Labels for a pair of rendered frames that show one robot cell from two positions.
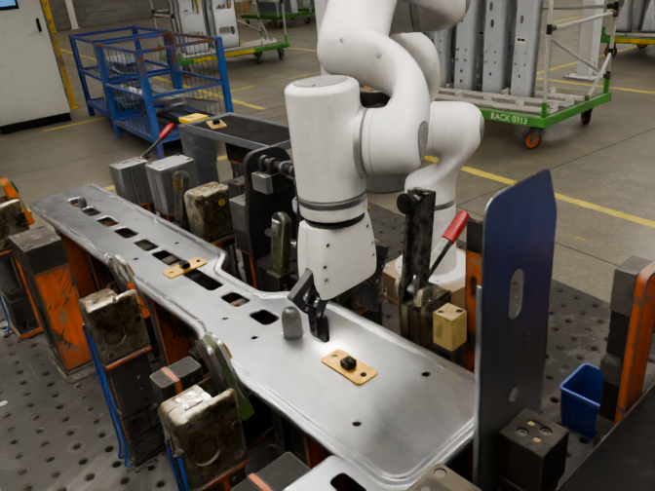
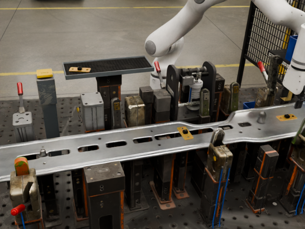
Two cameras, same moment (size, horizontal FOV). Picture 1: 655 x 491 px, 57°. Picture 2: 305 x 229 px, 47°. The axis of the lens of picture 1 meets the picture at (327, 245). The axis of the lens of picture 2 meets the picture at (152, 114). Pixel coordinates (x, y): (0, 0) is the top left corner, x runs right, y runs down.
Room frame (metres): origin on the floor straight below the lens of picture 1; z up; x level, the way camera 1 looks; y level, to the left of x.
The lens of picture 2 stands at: (0.78, 1.39, 1.77)
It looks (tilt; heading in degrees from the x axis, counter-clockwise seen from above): 31 degrees down; 290
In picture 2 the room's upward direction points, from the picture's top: 3 degrees clockwise
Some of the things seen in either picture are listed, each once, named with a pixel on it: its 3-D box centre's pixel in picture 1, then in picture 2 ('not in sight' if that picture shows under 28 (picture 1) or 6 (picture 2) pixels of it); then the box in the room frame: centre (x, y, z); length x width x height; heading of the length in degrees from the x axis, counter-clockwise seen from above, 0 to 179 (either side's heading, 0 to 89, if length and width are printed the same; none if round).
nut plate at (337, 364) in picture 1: (348, 363); (287, 116); (0.69, -0.01, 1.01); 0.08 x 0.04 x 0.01; 39
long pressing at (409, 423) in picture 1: (176, 268); (180, 136); (1.06, 0.30, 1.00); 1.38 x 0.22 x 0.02; 39
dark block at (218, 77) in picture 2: not in sight; (210, 116); (1.01, -0.03, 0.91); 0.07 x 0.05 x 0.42; 129
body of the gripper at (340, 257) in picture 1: (337, 246); (297, 77); (0.69, -0.01, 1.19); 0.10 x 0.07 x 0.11; 129
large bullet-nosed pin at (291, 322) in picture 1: (291, 324); (262, 118); (0.79, 0.07, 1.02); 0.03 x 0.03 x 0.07
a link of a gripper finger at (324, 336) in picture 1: (310, 321); (301, 102); (0.65, 0.03, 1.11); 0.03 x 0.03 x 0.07; 39
